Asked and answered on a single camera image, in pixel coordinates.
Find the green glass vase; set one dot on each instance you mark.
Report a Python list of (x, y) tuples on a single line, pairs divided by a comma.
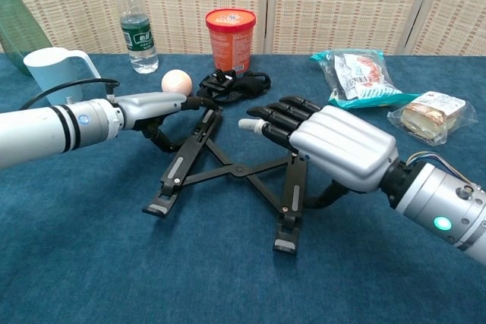
[(15, 28)]

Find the woven bamboo folding screen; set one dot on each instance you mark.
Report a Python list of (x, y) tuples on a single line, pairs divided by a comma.
[(322, 5)]

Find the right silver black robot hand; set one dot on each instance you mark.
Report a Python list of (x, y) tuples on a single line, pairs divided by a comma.
[(341, 145)]

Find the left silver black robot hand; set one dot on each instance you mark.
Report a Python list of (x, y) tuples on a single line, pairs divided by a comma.
[(152, 104)]

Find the pale pink ball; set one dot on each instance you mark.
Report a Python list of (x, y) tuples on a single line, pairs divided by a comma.
[(176, 80)]

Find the clear water bottle green label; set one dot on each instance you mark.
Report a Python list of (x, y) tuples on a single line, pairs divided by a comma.
[(138, 35)]

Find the black folding laptop stand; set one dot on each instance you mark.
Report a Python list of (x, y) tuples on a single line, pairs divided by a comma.
[(238, 170)]

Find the clear wrapped sandwich bread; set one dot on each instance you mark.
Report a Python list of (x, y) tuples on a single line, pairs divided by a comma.
[(429, 115)]

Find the teal snack bag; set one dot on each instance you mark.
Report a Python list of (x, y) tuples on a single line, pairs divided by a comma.
[(376, 77)]

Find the blue tablecloth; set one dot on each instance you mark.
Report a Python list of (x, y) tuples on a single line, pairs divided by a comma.
[(95, 244)]

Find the orange instant noodle cup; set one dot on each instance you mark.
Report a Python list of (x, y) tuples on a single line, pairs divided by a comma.
[(228, 39)]

